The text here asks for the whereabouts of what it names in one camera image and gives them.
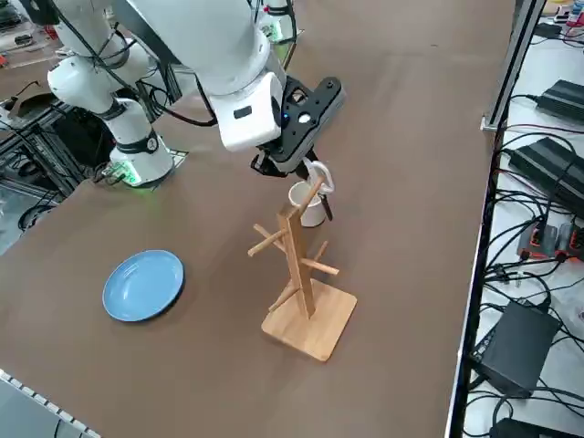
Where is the white smiley mug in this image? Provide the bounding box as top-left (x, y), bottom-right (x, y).
top-left (287, 181), bottom-right (328, 228)

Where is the aluminium camera post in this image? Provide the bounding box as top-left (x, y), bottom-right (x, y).
top-left (481, 0), bottom-right (548, 133)

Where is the blue plate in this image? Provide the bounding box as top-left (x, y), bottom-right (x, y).
top-left (101, 249), bottom-right (186, 324)

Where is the orange grey power adapter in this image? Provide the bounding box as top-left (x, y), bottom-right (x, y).
top-left (517, 223), bottom-right (556, 261)
top-left (554, 223), bottom-right (584, 262)

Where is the black aluminium frame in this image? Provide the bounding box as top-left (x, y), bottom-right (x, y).
top-left (0, 102), bottom-right (115, 195)

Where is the black power brick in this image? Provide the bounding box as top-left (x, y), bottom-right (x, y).
top-left (537, 79), bottom-right (584, 115)
top-left (508, 136), bottom-right (584, 206)
top-left (469, 298), bottom-right (562, 398)
top-left (490, 417), bottom-right (565, 438)

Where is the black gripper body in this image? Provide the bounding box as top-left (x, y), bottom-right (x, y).
top-left (259, 76), bottom-right (348, 175)

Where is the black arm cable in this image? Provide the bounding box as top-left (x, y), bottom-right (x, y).
top-left (162, 68), bottom-right (218, 128)

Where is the grey slotted cable duct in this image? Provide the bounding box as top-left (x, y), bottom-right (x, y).
top-left (0, 367), bottom-right (99, 438)

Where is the wooden peg rack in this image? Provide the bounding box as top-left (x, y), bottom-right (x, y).
top-left (247, 180), bottom-right (359, 364)

